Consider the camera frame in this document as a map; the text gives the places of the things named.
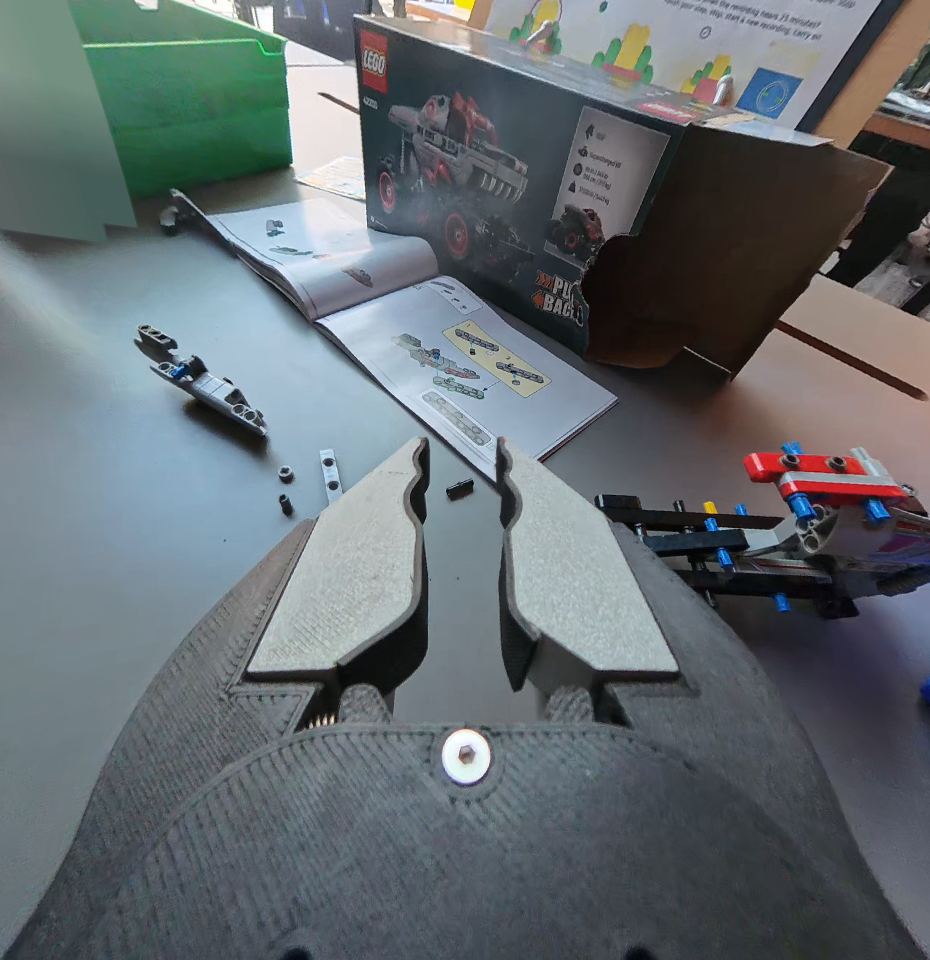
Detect poster board on wooden stand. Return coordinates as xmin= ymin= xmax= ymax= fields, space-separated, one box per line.
xmin=468 ymin=0 xmax=930 ymax=147

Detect small paper leaflet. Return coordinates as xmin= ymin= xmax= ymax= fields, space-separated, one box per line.
xmin=296 ymin=159 xmax=367 ymax=200

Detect cluttered background table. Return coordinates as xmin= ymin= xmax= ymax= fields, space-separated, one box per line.
xmin=858 ymin=82 xmax=930 ymax=159

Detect green plastic bin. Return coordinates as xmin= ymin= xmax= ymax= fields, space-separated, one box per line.
xmin=69 ymin=0 xmax=295 ymax=200

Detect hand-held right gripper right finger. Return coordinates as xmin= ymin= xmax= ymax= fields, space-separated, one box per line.
xmin=495 ymin=436 xmax=681 ymax=695

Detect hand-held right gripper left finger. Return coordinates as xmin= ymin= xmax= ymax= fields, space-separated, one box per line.
xmin=243 ymin=436 xmax=432 ymax=702

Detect dark lego set box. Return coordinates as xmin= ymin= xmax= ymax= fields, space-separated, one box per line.
xmin=352 ymin=13 xmax=893 ymax=380

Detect small toy robot pieces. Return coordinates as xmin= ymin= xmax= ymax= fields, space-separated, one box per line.
xmin=594 ymin=441 xmax=930 ymax=620

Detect open lego instruction booklet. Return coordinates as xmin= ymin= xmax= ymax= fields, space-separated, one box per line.
xmin=202 ymin=201 xmax=619 ymax=481

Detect grey lego subassembly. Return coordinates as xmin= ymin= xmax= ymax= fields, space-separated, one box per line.
xmin=151 ymin=356 xmax=269 ymax=438

